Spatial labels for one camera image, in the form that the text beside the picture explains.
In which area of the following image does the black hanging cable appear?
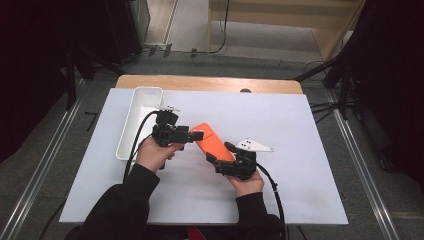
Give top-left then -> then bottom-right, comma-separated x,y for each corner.
191,0 -> 231,56

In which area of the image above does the white plastic bin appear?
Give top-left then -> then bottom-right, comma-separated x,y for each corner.
115,86 -> 164,163

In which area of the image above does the black tripod stand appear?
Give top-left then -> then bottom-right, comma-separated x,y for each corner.
294,56 -> 364,123

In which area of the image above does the red garment with zipper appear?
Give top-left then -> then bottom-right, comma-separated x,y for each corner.
188,226 -> 207,240

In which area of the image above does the metal floor rail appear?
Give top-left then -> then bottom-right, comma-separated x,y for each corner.
326,89 -> 401,240
0,79 -> 86,240

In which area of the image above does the left hand-held gripper cable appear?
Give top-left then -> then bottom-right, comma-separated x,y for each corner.
122,110 -> 160,184

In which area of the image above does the dark cabinet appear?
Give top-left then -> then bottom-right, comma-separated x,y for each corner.
106,0 -> 151,64

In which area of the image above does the person's right hand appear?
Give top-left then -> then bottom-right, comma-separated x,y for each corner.
227,169 -> 266,198

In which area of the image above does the orange phone case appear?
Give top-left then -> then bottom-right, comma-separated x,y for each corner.
189,122 -> 236,163

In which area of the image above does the black curtain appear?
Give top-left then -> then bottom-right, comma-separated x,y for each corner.
346,0 -> 424,188
0,0 -> 111,163

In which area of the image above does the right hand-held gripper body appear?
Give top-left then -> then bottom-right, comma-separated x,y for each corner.
214,138 -> 274,181

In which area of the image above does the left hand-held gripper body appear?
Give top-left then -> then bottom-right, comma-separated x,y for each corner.
151,104 -> 191,150

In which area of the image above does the right hand-held gripper cable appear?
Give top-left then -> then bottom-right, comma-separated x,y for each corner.
254,162 -> 288,240

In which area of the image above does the black metal stand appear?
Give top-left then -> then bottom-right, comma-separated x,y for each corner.
64,46 -> 124,112

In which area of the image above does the hand-held gripper cable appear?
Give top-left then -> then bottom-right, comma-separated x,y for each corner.
122,110 -> 160,184
254,162 -> 288,240

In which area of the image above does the light wooden shelf unit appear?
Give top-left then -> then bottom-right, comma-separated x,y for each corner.
208,0 -> 366,63

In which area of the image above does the wooden table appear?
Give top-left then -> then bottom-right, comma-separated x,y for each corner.
114,74 -> 304,95

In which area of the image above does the person's left hand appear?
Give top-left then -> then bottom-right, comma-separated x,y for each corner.
134,136 -> 184,174

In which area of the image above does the white board sheet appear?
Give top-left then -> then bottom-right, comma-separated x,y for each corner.
59,87 -> 349,225

